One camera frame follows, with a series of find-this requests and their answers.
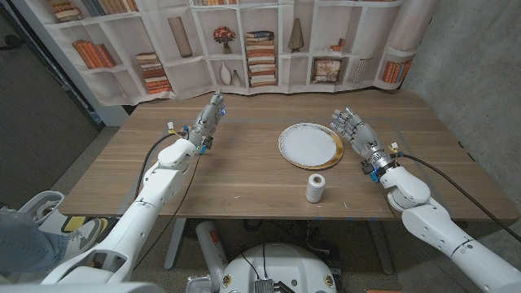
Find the white sneaker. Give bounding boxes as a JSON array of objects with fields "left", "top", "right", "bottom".
[{"left": 60, "top": 218, "right": 103, "bottom": 261}]

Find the yellow floor pad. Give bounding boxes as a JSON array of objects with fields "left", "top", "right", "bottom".
[{"left": 60, "top": 215, "right": 109, "bottom": 235}]

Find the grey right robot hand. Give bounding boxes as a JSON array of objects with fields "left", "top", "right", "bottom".
[{"left": 330, "top": 107, "right": 388, "bottom": 164}]

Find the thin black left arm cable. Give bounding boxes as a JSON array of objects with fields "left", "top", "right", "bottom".
[{"left": 132, "top": 154, "right": 203, "bottom": 272}]

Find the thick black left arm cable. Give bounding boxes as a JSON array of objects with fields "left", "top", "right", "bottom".
[{"left": 134, "top": 120, "right": 190, "bottom": 200}]

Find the foil tray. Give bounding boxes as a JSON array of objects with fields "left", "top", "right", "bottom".
[{"left": 186, "top": 274, "right": 212, "bottom": 293}]

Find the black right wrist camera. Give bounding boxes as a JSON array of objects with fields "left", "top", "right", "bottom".
[{"left": 361, "top": 160, "right": 382, "bottom": 183}]

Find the white round bin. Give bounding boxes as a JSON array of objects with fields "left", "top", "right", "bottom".
[{"left": 18, "top": 190, "right": 66, "bottom": 227}]

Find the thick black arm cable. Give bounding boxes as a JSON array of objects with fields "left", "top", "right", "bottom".
[
  {"left": 134, "top": 120, "right": 190, "bottom": 200},
  {"left": 390, "top": 142, "right": 521, "bottom": 243}
]

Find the printed bookshelf backdrop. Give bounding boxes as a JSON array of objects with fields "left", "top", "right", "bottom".
[{"left": 11, "top": 0, "right": 440, "bottom": 107}]

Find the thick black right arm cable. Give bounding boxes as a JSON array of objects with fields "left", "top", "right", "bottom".
[{"left": 390, "top": 142, "right": 521, "bottom": 243}]

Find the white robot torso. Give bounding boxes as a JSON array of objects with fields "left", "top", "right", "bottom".
[{"left": 0, "top": 281, "right": 164, "bottom": 293}]

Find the white tape roll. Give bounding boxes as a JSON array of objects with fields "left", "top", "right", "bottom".
[{"left": 304, "top": 173, "right": 326, "bottom": 204}]

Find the grey electronics box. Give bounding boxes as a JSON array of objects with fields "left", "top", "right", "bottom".
[{"left": 254, "top": 278, "right": 296, "bottom": 293}]

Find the white roll with orange label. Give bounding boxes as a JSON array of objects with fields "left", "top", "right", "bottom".
[{"left": 195, "top": 221, "right": 229, "bottom": 292}]

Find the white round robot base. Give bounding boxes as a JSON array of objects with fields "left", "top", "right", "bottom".
[{"left": 218, "top": 243, "right": 338, "bottom": 293}]

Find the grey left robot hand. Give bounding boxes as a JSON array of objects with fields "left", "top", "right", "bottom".
[{"left": 187, "top": 90, "right": 227, "bottom": 147}]

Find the person's leg in jeans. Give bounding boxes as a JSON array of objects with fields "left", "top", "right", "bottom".
[{"left": 0, "top": 207, "right": 70, "bottom": 276}]

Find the white gold-rimmed paper plate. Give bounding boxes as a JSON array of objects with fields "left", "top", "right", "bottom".
[{"left": 278, "top": 122, "right": 345, "bottom": 171}]

